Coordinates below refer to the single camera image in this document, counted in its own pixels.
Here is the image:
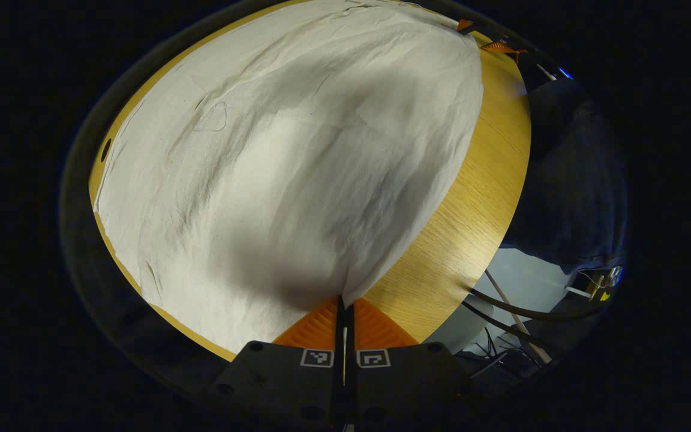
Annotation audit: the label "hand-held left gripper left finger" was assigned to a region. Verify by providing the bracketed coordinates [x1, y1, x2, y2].
[211, 295, 346, 424]

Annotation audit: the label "small wired device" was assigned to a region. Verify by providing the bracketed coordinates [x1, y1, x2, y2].
[564, 264, 624, 302]

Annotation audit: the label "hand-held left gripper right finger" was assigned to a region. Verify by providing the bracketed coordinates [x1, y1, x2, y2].
[345, 297, 473, 424]

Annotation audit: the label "white jeans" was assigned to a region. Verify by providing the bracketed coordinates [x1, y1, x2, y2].
[92, 0, 485, 356]

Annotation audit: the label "person's dark clothing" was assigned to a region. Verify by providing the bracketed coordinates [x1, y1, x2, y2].
[500, 77, 629, 275]

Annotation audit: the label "thin wooden stick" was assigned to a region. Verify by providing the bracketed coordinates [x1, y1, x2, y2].
[485, 269, 553, 364]

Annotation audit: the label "black cable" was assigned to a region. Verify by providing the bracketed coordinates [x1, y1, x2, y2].
[461, 300, 562, 352]
[468, 287, 607, 322]

